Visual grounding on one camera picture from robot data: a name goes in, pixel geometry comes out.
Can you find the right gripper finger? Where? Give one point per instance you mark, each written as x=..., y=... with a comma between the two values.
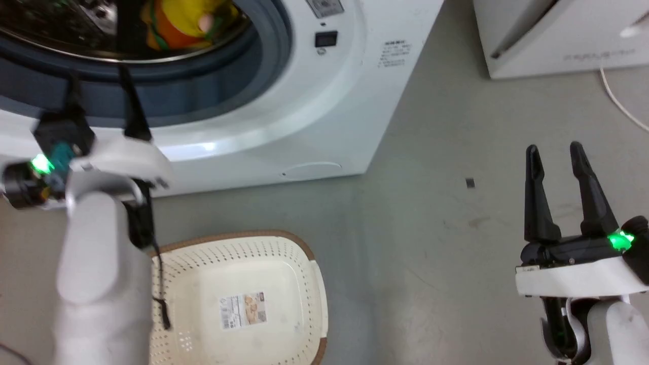
x=593, y=197
x=538, y=203

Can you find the printed text label on washer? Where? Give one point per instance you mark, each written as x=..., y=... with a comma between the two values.
x=394, y=53

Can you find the white front-load washing machine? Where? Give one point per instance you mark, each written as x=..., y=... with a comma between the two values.
x=324, y=116

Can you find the grey sticker on washer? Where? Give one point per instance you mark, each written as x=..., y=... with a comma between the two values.
x=324, y=7

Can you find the paper product label in basket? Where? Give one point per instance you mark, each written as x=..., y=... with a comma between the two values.
x=243, y=310

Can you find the stainless steel washer drum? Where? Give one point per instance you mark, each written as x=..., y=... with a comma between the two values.
x=61, y=25

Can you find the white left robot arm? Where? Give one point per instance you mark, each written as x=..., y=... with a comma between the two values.
x=96, y=284

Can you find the yellow and orange plush toy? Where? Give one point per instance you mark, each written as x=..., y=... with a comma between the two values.
x=182, y=20

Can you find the cream perforated laundry basket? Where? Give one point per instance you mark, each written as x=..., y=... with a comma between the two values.
x=253, y=274

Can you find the small black floor marker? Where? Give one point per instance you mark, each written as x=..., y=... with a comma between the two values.
x=470, y=182

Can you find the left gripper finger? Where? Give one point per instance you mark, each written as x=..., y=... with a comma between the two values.
x=134, y=109
x=74, y=99

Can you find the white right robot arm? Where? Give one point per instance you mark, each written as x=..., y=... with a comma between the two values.
x=621, y=329

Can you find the white box appliance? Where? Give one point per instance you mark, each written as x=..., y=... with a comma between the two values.
x=563, y=35

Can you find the grey rubber door gasket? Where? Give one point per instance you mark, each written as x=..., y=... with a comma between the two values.
x=223, y=86

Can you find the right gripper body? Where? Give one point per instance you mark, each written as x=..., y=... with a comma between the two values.
x=578, y=263

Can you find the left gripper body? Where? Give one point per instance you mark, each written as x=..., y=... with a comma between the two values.
x=119, y=157

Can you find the black door latch socket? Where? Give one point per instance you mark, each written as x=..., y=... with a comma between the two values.
x=326, y=39

